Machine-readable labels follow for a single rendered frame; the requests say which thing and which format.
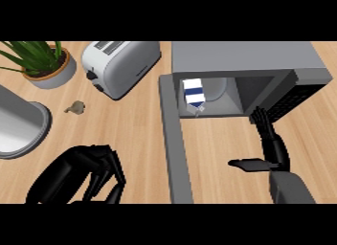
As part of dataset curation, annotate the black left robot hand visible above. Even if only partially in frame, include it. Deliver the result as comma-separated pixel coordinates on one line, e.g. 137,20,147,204
24,144,128,205

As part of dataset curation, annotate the grey microwave door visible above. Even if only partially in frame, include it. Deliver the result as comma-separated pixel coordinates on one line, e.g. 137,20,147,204
157,74,197,205

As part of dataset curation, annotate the white and blue milk carton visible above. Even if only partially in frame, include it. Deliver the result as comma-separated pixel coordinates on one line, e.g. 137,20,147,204
182,78,209,115

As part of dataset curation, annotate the grey microwave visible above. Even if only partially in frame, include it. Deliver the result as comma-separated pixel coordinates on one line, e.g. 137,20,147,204
170,41,334,123

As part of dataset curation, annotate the grey cylindrical container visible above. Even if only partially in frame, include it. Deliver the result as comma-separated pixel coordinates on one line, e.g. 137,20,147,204
0,76,54,160

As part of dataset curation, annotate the small tan object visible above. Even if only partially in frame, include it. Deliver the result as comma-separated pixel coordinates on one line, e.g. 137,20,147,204
63,100,88,115

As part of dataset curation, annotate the silver toaster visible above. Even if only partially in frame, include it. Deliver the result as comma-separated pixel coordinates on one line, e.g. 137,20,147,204
80,41,163,101

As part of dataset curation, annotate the green potted plant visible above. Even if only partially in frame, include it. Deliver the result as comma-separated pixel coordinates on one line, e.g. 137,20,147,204
0,41,79,90

